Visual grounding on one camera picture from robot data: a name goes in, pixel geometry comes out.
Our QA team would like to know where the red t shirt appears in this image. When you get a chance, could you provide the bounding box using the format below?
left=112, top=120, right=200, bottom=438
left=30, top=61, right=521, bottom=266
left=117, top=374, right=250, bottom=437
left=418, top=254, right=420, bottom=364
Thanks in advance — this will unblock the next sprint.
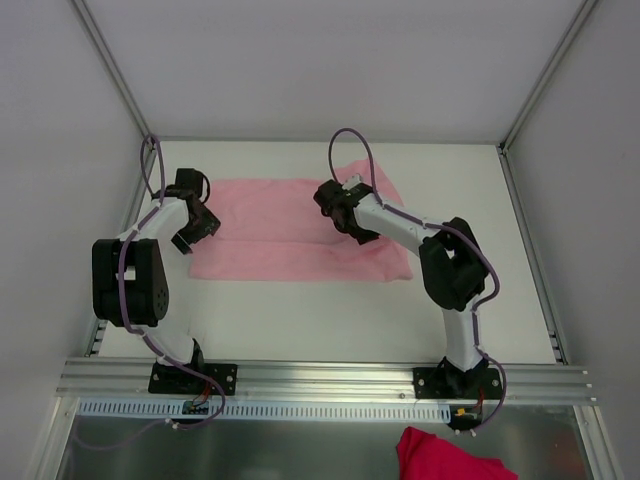
left=396, top=427, right=518, bottom=480

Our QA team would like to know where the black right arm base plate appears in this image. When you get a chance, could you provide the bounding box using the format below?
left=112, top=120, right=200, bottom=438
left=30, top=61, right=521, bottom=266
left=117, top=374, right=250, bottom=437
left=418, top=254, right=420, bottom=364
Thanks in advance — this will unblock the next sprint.
left=412, top=367, right=504, bottom=400

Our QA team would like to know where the pink t shirt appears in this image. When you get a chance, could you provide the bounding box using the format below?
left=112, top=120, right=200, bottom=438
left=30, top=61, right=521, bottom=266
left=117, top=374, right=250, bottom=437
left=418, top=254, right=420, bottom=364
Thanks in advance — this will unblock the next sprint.
left=189, top=178, right=413, bottom=283

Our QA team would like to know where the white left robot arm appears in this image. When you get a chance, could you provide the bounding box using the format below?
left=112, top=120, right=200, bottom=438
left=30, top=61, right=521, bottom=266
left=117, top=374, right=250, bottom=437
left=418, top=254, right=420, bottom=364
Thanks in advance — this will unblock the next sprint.
left=91, top=168, right=221, bottom=393

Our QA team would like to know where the aluminium frame post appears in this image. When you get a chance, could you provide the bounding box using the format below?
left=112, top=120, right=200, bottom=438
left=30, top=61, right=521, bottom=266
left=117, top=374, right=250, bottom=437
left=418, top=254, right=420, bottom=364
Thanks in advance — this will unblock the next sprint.
left=497, top=0, right=601, bottom=155
left=68, top=0, right=153, bottom=146

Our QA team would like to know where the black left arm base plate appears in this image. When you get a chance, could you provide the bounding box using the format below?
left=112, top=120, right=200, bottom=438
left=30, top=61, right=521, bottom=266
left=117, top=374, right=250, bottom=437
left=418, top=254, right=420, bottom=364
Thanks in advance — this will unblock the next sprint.
left=147, top=362, right=239, bottom=396

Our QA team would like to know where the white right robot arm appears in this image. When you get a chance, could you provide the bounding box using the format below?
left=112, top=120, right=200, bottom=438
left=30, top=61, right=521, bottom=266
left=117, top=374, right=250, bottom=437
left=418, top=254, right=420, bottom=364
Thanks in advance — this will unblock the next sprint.
left=313, top=176, right=491, bottom=397

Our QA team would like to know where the aluminium front rail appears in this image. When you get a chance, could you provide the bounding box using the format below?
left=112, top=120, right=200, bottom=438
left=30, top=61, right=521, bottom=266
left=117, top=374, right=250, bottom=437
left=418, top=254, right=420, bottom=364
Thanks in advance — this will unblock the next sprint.
left=55, top=356, right=598, bottom=405

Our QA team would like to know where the left aluminium frame post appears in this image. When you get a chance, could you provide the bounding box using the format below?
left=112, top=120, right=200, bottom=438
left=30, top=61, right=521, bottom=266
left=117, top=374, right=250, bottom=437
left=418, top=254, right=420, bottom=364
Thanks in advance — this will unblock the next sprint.
left=68, top=0, right=153, bottom=146

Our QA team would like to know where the white slotted cable duct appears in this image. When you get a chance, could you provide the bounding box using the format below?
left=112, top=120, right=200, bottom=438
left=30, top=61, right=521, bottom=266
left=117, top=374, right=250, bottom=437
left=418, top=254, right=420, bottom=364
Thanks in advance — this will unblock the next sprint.
left=76, top=398, right=451, bottom=424

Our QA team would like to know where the right aluminium frame post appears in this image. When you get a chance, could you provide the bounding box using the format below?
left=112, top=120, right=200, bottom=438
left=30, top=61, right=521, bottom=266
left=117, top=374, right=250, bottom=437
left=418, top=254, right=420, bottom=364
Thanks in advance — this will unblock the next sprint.
left=497, top=0, right=601, bottom=155

